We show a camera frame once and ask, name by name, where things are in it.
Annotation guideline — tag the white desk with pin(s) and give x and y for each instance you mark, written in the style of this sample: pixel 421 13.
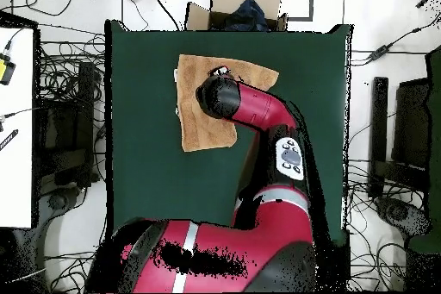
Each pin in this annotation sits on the white desk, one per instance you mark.
pixel 15 170

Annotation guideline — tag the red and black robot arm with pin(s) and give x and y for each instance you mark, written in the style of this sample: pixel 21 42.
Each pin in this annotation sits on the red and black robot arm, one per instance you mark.
pixel 241 238

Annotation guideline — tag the tan terry towel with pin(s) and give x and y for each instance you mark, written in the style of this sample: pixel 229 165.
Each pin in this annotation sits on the tan terry towel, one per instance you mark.
pixel 203 128

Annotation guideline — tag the dark green cloth cover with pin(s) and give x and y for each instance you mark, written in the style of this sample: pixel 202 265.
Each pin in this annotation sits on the dark green cloth cover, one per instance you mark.
pixel 434 135

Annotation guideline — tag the black slotted bar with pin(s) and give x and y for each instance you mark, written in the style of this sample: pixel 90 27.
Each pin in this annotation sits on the black slotted bar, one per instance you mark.
pixel 8 140

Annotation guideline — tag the yellow and black device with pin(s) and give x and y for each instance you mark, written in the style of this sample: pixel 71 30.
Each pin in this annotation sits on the yellow and black device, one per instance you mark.
pixel 5 70

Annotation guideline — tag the dark green table cloth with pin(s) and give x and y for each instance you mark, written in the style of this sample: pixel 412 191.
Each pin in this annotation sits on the dark green table cloth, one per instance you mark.
pixel 155 187

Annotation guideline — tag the black floor stand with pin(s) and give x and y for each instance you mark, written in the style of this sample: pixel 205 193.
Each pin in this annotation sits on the black floor stand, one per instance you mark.
pixel 379 118
pixel 65 135

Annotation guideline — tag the blue jeans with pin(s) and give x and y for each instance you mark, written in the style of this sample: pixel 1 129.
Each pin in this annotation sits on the blue jeans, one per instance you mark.
pixel 249 14

